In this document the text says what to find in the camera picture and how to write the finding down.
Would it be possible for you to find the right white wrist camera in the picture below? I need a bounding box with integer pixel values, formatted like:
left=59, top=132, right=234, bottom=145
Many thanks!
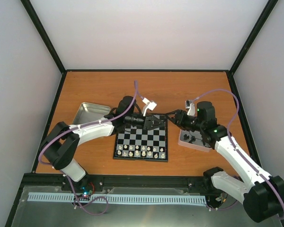
left=185, top=100, right=195, bottom=116

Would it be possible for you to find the left metal tray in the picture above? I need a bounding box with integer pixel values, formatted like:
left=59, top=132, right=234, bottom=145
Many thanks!
left=72, top=102, right=111, bottom=125

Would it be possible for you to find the right pink tray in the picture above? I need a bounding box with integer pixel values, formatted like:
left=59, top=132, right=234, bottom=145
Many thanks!
left=178, top=130, right=212, bottom=152

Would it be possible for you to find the black aluminium frame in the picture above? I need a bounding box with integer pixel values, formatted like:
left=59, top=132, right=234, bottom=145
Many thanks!
left=4, top=0, right=284, bottom=227

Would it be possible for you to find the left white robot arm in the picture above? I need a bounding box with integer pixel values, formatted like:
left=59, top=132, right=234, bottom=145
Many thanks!
left=38, top=96, right=166, bottom=191

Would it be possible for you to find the left green-lit circuit board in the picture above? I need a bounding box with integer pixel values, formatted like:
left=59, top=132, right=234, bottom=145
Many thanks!
left=76, top=182, right=95, bottom=201

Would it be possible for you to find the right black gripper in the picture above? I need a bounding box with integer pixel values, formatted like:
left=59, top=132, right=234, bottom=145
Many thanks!
left=165, top=109, right=204, bottom=131

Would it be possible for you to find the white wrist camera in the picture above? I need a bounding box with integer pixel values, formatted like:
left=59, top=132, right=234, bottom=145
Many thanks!
left=142, top=97, right=157, bottom=116
left=185, top=100, right=195, bottom=116

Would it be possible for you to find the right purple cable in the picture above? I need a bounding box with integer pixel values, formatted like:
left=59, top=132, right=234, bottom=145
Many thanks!
left=191, top=88, right=284, bottom=219

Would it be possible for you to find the light blue cable duct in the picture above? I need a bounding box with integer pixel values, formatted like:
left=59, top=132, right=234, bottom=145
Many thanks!
left=27, top=192, right=206, bottom=206

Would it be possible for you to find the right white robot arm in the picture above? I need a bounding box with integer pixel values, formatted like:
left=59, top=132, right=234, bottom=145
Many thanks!
left=166, top=101, right=284, bottom=223

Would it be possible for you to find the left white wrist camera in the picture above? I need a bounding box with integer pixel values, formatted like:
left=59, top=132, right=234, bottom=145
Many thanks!
left=142, top=97, right=157, bottom=116

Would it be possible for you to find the black and silver chessboard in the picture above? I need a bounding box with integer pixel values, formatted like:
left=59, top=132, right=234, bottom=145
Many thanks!
left=113, top=118, right=168, bottom=162

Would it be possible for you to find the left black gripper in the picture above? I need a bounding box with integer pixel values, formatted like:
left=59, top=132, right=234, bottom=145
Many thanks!
left=125, top=113, right=165, bottom=131

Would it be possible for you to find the black chess piece in tray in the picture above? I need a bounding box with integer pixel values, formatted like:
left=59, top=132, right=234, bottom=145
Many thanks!
left=183, top=134, right=190, bottom=140
left=189, top=136, right=196, bottom=143

